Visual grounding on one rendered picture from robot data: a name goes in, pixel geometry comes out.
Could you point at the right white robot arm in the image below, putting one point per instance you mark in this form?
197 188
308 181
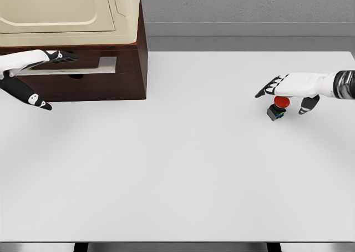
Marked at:
341 84

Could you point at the brown cabinet with cream top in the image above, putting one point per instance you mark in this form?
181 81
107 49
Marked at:
69 10

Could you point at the plain brown drawer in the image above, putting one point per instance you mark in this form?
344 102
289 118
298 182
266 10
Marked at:
105 86

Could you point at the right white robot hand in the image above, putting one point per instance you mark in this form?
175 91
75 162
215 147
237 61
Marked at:
299 84

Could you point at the red button switch black base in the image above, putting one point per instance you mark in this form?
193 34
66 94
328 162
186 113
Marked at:
281 102

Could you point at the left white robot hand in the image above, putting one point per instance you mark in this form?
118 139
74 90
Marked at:
25 58

